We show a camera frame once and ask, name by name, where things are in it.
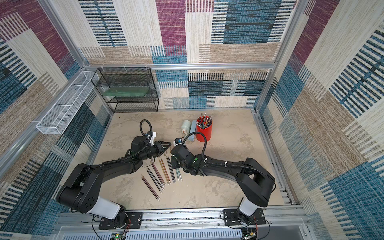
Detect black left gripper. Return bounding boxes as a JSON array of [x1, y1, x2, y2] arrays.
[[140, 141, 172, 162]]

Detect yellow striped pencil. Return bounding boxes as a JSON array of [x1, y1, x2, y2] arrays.
[[158, 157, 171, 185]]

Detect dark navy striped pencil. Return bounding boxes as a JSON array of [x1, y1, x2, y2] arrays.
[[167, 157, 176, 183]]

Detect green striped pencil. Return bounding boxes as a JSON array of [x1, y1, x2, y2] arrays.
[[175, 169, 182, 182], [176, 169, 183, 182]]

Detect black white striped pencil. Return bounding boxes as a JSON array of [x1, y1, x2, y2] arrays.
[[145, 168, 163, 194]]

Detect red striped pencil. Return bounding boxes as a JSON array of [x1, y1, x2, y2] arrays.
[[141, 175, 161, 200]]

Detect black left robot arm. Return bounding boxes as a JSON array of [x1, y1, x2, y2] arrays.
[[57, 120, 172, 226]]

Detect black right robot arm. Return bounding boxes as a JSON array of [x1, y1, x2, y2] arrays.
[[171, 137, 277, 217]]

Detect pencils in red cup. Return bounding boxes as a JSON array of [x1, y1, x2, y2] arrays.
[[197, 114, 213, 129]]

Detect light blue eraser box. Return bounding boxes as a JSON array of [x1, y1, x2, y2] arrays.
[[188, 120, 197, 142]]

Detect red pencil cup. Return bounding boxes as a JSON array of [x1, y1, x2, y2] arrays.
[[196, 122, 213, 141]]

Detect green board on shelf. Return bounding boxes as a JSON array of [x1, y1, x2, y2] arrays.
[[102, 87, 150, 97]]

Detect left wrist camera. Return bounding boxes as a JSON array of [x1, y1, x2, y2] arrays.
[[150, 132, 157, 146]]

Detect black wire mesh shelf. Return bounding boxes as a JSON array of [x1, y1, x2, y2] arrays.
[[91, 67, 160, 113]]

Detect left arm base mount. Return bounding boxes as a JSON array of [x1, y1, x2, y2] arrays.
[[98, 212, 143, 230]]

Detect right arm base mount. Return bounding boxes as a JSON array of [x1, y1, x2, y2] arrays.
[[220, 208, 267, 227]]

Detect white wire mesh basket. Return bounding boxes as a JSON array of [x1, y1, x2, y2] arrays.
[[36, 71, 95, 135]]

